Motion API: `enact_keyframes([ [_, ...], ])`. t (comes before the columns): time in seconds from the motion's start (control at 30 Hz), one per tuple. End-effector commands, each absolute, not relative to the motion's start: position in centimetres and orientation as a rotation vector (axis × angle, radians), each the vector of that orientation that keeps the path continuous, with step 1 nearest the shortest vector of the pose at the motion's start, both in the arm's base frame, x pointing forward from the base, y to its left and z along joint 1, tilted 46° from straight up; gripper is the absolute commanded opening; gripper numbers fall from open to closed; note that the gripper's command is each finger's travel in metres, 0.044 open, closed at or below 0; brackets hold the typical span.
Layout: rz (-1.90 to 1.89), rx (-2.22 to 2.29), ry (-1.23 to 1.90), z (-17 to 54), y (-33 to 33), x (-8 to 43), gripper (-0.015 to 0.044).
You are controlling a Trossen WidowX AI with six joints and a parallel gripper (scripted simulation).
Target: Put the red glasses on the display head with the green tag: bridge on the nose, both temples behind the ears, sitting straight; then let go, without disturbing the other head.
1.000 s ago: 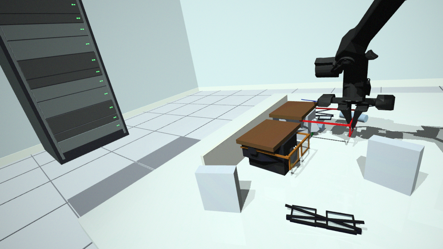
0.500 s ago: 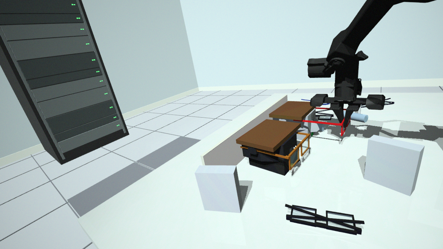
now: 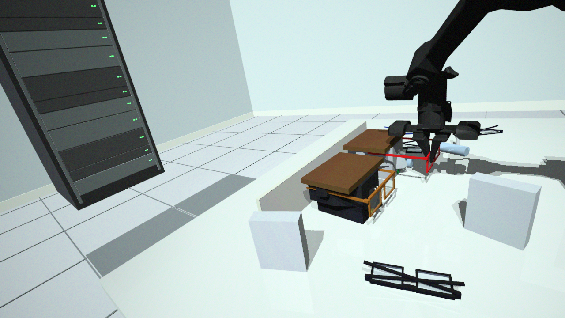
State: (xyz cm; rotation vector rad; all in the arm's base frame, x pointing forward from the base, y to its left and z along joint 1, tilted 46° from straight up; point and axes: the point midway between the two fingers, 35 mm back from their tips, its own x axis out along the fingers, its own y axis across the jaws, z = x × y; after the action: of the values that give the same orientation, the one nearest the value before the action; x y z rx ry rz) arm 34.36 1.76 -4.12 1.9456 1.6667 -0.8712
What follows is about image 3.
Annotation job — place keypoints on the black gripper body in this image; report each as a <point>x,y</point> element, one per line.
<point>431,119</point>

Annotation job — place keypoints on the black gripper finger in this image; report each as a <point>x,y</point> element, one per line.
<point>423,143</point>
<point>435,145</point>

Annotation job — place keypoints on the red glasses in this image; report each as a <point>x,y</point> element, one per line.
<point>428,164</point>

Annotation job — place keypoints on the orange glasses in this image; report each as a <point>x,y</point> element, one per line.
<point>375,199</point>

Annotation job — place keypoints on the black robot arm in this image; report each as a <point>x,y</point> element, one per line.
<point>425,76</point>

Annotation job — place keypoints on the light blue cylinder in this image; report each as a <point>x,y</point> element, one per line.
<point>410,162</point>
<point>455,149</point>

